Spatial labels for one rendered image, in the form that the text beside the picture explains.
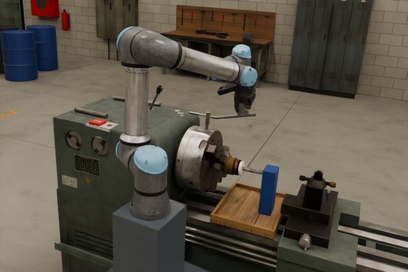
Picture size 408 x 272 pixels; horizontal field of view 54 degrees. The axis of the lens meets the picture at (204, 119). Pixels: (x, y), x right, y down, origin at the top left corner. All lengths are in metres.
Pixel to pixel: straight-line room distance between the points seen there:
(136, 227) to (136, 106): 0.43
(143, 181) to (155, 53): 0.44
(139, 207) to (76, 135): 0.67
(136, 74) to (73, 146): 0.73
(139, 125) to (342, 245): 0.95
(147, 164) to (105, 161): 0.58
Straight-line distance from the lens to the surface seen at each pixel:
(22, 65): 8.08
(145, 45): 1.31
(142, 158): 1.39
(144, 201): 1.45
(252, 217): 1.92
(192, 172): 1.84
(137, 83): 1.43
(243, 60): 1.66
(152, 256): 1.49
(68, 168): 2.10
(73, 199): 2.17
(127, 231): 1.50
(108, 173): 1.95
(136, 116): 1.46
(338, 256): 1.72
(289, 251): 1.70
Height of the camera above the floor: 1.90
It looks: 19 degrees down
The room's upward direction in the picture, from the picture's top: 3 degrees clockwise
